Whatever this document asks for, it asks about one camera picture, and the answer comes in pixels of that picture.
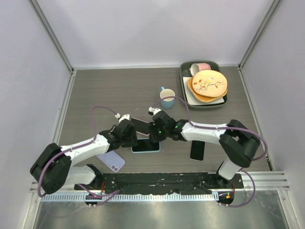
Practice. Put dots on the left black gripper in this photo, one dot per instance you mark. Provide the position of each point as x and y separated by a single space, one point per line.
133 142

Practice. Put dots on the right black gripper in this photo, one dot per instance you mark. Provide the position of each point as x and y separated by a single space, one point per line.
154 137

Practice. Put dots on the light blue phone case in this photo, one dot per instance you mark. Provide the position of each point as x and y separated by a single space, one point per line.
145 151

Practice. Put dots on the pink phone case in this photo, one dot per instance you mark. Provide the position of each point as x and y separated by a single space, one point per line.
142 127

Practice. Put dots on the black phone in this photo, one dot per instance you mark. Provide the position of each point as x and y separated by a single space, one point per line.
197 150
146 145

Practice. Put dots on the purple phone case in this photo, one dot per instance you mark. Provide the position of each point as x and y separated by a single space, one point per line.
112 160

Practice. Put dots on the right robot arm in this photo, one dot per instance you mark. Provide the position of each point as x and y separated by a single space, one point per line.
239 143

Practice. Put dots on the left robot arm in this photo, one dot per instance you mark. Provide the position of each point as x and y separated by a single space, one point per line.
55 167

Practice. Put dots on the blue mug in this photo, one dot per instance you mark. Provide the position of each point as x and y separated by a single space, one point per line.
167 96

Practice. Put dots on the white square plate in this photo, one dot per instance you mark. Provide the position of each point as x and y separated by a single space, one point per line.
191 100

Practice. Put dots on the woven yellow plate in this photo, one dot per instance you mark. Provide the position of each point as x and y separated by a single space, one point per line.
201 98

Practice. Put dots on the orange bird plate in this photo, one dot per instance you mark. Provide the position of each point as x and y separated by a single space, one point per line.
209 83

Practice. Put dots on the pink cup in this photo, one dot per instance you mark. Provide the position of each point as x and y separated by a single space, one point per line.
197 67

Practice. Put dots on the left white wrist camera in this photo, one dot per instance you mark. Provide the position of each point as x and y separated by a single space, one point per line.
126 118

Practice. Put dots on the white cable duct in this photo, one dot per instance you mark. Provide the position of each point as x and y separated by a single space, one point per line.
73 197

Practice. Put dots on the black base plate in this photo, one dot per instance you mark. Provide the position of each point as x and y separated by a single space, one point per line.
163 183

